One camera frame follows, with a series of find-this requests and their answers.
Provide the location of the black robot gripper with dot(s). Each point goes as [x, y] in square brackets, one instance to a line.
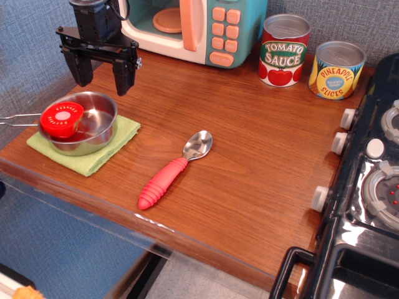
[98, 36]

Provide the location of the red handled metal spoon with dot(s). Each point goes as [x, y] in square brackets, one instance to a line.
[196, 147]

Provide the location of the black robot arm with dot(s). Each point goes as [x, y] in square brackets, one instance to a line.
[90, 3]

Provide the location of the green folded cloth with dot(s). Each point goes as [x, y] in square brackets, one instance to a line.
[89, 164]

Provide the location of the red toy tomato half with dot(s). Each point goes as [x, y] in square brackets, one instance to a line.
[62, 120]

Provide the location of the teal toy microwave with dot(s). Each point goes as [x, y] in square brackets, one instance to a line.
[215, 33]

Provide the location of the tomato sauce can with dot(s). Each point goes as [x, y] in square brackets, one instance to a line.
[284, 42]

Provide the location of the pineapple slices can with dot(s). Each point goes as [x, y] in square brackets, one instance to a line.
[336, 69]

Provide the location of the orange fuzzy object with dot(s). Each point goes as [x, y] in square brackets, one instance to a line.
[27, 293]

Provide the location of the black toy stove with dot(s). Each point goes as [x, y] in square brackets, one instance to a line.
[357, 240]

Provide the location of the steel saucepan with wire handle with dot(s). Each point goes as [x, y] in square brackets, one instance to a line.
[96, 129]

